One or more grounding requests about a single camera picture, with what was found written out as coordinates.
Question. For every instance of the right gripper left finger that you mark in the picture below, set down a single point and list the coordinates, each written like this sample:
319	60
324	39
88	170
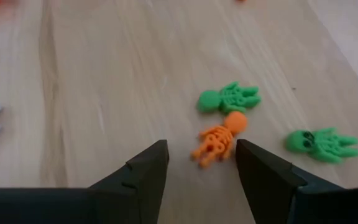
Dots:
141	186

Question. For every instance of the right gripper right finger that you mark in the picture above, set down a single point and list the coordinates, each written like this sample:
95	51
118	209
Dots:
266	186

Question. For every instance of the green skeleton figure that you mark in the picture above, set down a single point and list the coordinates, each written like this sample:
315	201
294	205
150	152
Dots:
325	144
210	101

